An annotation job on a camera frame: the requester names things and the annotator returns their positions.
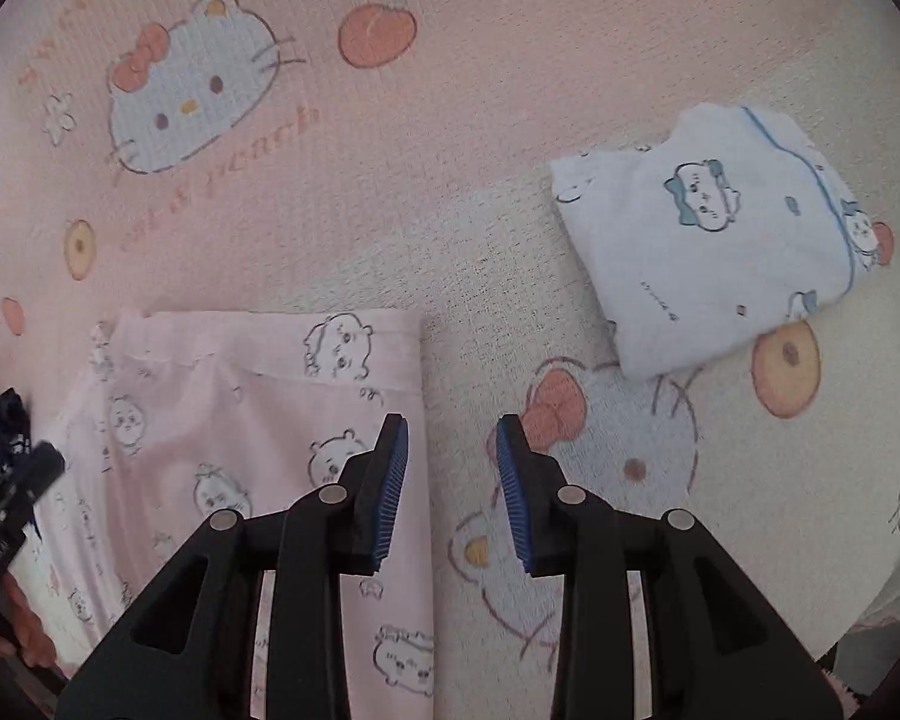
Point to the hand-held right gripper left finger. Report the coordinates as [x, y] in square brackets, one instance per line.
[390, 495]

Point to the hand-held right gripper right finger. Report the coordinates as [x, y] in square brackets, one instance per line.
[514, 495]

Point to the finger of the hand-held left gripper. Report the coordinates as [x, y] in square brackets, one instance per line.
[7, 427]
[37, 469]

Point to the pink printed pajama pants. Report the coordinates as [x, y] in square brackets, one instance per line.
[195, 390]

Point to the person's left hand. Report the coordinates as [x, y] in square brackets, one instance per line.
[22, 626]

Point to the white printed folded garment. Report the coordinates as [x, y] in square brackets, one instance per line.
[705, 277]

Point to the pink cat print blanket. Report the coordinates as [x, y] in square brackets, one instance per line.
[495, 165]

